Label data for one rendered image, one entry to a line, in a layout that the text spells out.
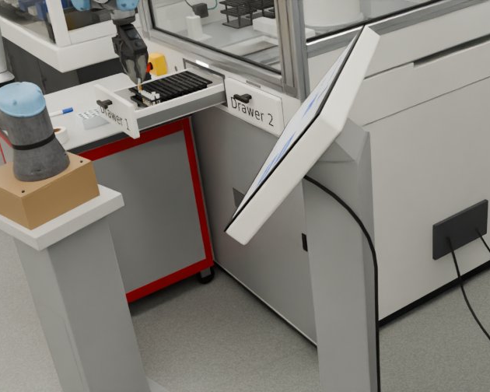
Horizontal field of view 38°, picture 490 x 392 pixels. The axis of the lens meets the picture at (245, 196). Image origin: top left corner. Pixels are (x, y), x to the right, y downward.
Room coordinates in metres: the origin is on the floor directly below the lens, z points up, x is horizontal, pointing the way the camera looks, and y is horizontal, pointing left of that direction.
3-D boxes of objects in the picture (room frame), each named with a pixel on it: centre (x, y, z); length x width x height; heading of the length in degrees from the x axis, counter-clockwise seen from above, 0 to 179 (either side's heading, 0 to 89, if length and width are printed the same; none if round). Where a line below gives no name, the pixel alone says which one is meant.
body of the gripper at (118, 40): (2.22, 0.30, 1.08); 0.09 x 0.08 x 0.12; 29
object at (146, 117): (2.24, 0.19, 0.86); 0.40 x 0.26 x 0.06; 119
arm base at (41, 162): (1.78, 0.54, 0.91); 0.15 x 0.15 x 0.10
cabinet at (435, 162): (2.48, -0.36, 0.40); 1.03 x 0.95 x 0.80; 29
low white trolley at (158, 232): (2.51, 0.55, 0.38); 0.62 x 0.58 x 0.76; 29
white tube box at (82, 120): (2.37, 0.48, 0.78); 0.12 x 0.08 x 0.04; 116
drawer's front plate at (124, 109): (2.14, 0.37, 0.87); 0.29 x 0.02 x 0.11; 29
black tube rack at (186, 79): (2.24, 0.19, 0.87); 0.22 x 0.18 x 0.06; 119
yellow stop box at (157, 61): (2.58, 0.26, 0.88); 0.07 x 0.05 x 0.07; 29
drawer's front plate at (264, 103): (2.02, -0.06, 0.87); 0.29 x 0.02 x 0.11; 29
